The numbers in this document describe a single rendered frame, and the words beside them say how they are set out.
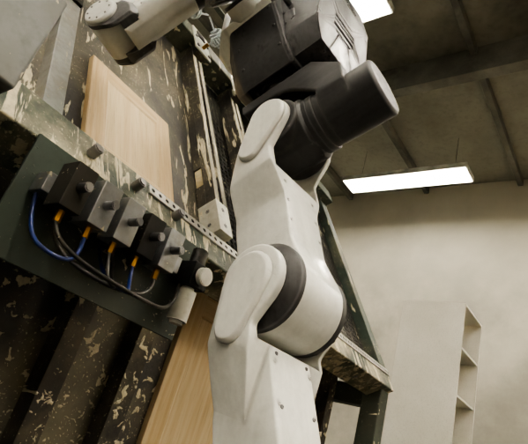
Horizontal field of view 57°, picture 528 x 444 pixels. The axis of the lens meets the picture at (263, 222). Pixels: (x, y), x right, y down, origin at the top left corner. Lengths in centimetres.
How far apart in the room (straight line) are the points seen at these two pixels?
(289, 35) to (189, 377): 108
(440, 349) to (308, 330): 401
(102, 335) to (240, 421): 78
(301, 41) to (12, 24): 53
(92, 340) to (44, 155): 58
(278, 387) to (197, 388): 101
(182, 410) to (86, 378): 37
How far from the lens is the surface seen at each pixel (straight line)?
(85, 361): 140
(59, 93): 119
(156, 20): 115
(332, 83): 91
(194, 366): 164
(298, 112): 92
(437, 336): 475
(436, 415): 459
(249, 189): 86
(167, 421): 160
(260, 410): 67
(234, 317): 69
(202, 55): 218
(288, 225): 77
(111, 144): 127
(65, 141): 107
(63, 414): 140
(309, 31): 104
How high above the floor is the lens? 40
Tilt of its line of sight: 24 degrees up
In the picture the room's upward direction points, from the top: 17 degrees clockwise
